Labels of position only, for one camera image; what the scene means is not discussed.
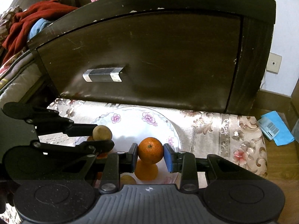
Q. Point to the dark wooden nightstand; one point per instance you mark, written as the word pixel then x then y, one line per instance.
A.
pixel 207 55

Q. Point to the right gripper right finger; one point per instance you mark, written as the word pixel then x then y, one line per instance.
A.
pixel 183 163

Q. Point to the tan longan front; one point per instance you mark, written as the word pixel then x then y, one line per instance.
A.
pixel 127 180

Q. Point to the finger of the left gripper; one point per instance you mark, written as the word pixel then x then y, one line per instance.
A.
pixel 46 121
pixel 83 149

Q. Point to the blue package on floor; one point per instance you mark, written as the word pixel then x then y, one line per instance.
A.
pixel 273 128

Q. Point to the patterned quilt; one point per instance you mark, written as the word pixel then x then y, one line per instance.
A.
pixel 7 21

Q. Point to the white floral porcelain plate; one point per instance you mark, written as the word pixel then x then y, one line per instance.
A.
pixel 133 124

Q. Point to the blue garment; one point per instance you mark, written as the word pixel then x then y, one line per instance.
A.
pixel 38 27

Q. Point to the tan longan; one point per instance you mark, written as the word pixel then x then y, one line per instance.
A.
pixel 102 133
pixel 127 180

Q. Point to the grey mattress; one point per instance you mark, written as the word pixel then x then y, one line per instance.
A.
pixel 18 76

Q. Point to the red garment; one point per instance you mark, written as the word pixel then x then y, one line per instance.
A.
pixel 23 22

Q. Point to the silver black drawer handle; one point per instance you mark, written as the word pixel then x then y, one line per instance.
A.
pixel 103 75

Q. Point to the wall power socket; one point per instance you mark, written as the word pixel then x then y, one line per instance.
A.
pixel 273 64

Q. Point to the tan longan back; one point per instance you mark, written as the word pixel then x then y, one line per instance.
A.
pixel 102 133

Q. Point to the orange mandarin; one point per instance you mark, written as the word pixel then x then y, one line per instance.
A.
pixel 150 150
pixel 90 138

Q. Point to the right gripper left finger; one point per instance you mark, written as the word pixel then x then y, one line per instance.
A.
pixel 115 165

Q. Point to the oval red tomato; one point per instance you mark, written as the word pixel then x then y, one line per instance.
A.
pixel 102 155

